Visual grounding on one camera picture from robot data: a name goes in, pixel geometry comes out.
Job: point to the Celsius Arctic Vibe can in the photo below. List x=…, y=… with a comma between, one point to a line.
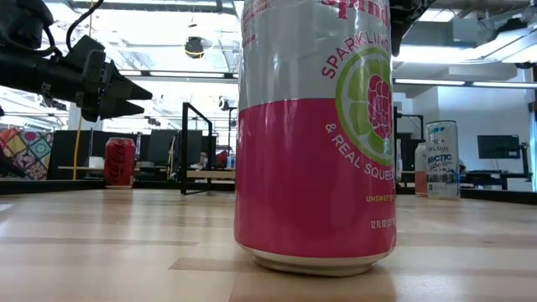
x=442, y=161

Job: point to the white box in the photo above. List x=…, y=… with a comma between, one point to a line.
x=95, y=162

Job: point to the black rail with strip lights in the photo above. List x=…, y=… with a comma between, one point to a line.
x=189, y=76

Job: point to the black office partition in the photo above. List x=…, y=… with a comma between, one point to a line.
x=71, y=147

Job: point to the red Coca-Cola can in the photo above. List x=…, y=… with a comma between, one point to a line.
x=119, y=163

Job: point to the black aluminium table frame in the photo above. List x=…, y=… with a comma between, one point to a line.
x=50, y=185

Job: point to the pink silver Spindrift can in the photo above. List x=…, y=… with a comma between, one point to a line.
x=293, y=168

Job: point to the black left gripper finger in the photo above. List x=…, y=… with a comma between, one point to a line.
x=123, y=92
x=119, y=110

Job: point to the wooden shelf with black frame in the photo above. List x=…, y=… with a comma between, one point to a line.
x=184, y=147

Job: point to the black overhead camera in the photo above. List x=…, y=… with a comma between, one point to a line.
x=194, y=47

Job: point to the black monitor on arm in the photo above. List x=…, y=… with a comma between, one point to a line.
x=498, y=147

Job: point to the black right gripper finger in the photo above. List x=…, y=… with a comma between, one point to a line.
x=405, y=19

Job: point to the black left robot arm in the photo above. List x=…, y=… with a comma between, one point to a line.
x=25, y=71

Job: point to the colourful patterned wall hanging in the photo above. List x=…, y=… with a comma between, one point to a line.
x=27, y=153

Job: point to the person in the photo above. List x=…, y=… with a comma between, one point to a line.
x=204, y=159

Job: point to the office desk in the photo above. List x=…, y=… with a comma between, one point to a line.
x=495, y=175

